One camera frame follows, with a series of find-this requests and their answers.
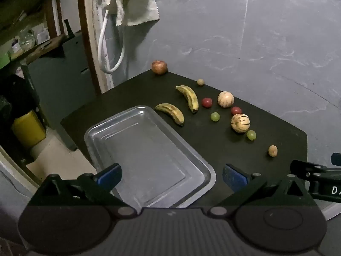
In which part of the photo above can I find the dark bag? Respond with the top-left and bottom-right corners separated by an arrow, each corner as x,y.
0,75 -> 35,128

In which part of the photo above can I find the white hose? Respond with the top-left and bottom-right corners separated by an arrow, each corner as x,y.
97,9 -> 126,74

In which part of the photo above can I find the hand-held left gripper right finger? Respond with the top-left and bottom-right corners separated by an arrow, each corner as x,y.
207,163 -> 317,215

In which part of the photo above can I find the white paper bag with handle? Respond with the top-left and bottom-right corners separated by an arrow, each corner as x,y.
76,0 -> 114,95

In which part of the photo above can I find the small white box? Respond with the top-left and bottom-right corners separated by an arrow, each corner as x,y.
36,28 -> 50,43

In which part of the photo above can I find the clear plastic bag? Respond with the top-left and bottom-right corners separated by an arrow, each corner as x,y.
20,28 -> 36,50

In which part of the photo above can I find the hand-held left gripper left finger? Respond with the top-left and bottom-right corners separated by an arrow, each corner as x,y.
31,163 -> 137,215

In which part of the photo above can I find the striped pepino melon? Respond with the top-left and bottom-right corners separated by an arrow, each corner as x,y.
231,113 -> 250,134

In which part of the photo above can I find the yellow plastic jug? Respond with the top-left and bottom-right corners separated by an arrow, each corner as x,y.
11,110 -> 47,148

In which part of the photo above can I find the long yellow banana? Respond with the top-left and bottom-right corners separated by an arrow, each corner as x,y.
175,85 -> 199,113

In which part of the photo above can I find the short spotted banana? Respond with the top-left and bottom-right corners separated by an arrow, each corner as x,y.
155,103 -> 185,127

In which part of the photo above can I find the red apple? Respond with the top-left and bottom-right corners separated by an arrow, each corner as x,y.
152,60 -> 168,75

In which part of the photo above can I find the green box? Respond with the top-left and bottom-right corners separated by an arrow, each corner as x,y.
0,52 -> 11,68

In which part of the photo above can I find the wooden board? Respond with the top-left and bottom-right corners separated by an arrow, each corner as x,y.
24,33 -> 67,64

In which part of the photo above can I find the metal tray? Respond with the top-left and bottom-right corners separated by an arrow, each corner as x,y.
84,105 -> 217,209

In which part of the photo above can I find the grey cabinet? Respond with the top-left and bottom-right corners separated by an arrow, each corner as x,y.
20,33 -> 102,151

